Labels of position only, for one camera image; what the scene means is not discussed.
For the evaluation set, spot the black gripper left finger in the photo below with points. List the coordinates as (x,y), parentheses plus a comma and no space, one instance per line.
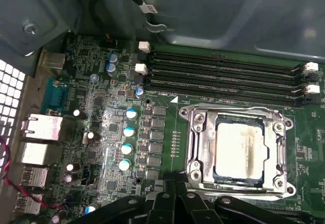
(162,208)

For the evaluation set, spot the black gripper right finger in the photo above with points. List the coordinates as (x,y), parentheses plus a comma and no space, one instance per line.
(193,208)

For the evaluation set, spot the thin metal locking lever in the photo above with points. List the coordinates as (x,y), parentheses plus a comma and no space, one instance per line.
(243,191)
(223,106)

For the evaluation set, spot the metal socket cover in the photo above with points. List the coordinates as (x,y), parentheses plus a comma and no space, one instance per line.
(208,145)

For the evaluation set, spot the silver CPU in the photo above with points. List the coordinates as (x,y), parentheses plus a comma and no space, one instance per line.
(236,150)

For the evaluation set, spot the CPU socket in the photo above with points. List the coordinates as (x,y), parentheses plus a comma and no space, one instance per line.
(196,174)

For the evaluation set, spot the blue-topped capacitor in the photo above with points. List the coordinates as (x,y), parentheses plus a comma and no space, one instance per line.
(113,58)
(126,148)
(131,113)
(124,164)
(129,131)
(139,92)
(111,69)

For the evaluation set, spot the black RAM slot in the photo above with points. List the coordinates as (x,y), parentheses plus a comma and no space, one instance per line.
(223,71)
(223,81)
(312,212)
(223,60)
(223,92)

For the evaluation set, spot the silver rear port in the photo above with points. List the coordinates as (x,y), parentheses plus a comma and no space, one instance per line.
(35,154)
(43,127)
(29,203)
(34,177)
(53,60)

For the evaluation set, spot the green motherboard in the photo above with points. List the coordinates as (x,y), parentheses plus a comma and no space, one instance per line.
(309,137)

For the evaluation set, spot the teal serial port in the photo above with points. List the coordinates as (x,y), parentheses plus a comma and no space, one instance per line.
(54,95)

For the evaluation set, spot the open PC case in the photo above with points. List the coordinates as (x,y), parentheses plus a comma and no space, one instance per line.
(203,10)

